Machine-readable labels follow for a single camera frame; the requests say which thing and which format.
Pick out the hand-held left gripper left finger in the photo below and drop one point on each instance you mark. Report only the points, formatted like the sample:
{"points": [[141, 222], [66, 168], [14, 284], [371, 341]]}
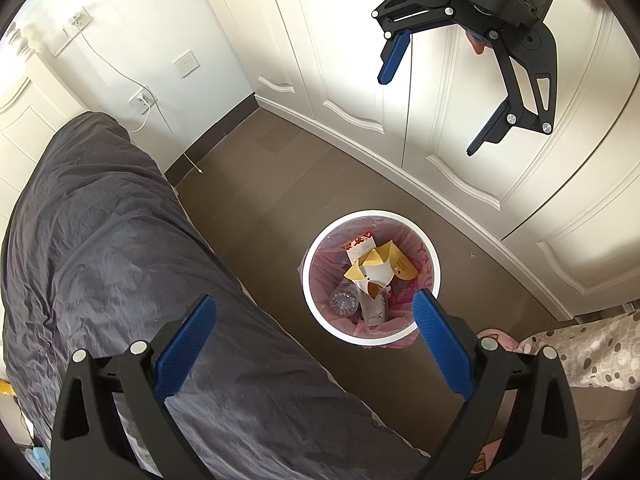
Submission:
{"points": [[185, 347]]}

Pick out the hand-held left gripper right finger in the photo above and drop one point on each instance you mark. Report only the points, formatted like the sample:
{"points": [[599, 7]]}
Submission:
{"points": [[442, 347]]}

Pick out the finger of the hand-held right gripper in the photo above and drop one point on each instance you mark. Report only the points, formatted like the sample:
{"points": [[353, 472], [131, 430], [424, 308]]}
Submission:
{"points": [[492, 122], [395, 55]]}

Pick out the gold foil wrapper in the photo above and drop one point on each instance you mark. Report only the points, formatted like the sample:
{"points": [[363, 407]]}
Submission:
{"points": [[377, 270]]}

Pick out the clear plastic water bottle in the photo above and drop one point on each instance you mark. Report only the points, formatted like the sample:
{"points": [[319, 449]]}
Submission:
{"points": [[345, 299]]}

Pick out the white red-tipped paper strip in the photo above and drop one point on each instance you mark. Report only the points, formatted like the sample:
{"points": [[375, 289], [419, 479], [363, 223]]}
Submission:
{"points": [[359, 246]]}

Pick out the white bin with pink liner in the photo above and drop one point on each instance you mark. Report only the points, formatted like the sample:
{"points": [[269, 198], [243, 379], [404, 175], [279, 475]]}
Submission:
{"points": [[320, 280]]}

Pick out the person's right hand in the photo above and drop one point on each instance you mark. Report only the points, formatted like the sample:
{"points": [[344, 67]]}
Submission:
{"points": [[476, 42]]}

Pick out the dark grey bed duvet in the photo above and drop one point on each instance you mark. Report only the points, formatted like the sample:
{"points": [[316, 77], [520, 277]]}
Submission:
{"points": [[125, 260]]}

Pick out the dotted beige blanket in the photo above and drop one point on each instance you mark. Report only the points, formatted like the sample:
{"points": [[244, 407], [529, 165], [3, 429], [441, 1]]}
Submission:
{"points": [[590, 355]]}

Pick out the white carved headboard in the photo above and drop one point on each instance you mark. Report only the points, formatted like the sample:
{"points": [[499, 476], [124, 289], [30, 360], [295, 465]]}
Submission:
{"points": [[25, 110]]}

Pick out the blank white wall plate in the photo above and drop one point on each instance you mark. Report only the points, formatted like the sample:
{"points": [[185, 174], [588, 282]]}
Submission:
{"points": [[186, 63]]}

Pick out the white wall socket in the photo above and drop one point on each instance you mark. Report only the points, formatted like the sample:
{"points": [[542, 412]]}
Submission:
{"points": [[142, 102]]}

